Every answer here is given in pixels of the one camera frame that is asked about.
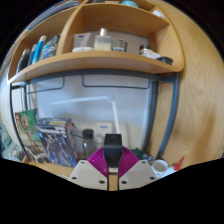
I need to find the green round container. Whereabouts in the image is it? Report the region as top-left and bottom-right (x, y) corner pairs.
(130, 148), (144, 160)

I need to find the grey metal frame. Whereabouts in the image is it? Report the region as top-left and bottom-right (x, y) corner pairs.
(9, 68), (181, 161)

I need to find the black charger block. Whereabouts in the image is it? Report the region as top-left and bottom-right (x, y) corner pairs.
(103, 133), (123, 174)

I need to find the white wall socket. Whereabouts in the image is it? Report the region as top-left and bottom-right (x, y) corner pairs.
(95, 122), (114, 138)

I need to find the clear bottle with black cap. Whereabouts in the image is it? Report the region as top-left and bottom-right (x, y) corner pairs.
(81, 128), (98, 160)

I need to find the wooden shelf unit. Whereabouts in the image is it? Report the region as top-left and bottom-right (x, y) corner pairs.
(7, 0), (185, 84)

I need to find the green toy figure box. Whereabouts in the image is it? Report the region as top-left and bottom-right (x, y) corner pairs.
(14, 109), (46, 164)

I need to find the white bottle with red cap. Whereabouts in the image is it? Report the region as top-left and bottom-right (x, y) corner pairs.
(163, 156), (185, 178)

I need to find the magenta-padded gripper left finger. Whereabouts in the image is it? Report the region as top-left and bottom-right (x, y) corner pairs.
(68, 147), (110, 192)

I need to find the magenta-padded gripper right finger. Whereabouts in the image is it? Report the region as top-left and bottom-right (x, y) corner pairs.
(117, 146), (158, 192)

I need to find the white mug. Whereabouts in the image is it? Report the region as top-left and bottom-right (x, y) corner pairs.
(151, 159), (169, 179)

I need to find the white desk lamp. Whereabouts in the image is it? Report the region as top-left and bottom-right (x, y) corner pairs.
(49, 94), (122, 135)

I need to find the blue robot model box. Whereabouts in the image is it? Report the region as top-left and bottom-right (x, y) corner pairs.
(34, 117), (83, 168)

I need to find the bed with blue bedding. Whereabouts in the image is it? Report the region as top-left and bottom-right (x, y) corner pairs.
(0, 121), (24, 161)

